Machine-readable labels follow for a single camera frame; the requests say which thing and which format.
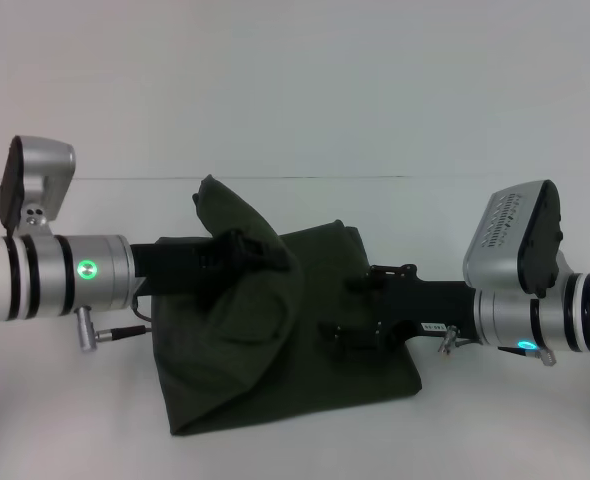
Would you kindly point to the dark green t-shirt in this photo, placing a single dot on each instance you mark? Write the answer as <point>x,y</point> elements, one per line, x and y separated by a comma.
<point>255,350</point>

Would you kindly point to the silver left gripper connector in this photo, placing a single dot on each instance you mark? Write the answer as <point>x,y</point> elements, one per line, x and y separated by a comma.
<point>86,330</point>

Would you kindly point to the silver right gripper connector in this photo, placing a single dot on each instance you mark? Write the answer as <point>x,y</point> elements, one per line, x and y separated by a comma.
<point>448,340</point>

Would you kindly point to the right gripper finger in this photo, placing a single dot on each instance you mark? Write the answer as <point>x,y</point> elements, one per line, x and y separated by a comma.
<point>380,280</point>
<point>355,342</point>

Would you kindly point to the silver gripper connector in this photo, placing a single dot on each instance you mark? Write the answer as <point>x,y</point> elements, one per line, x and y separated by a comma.
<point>448,340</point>
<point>86,330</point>

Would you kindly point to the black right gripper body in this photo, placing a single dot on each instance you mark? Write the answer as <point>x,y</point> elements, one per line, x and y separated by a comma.
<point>435,305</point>

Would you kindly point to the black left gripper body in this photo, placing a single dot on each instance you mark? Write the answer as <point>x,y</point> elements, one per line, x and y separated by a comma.
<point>170,267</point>

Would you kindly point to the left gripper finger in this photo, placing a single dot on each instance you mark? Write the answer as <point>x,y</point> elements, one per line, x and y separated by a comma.
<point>247,252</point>

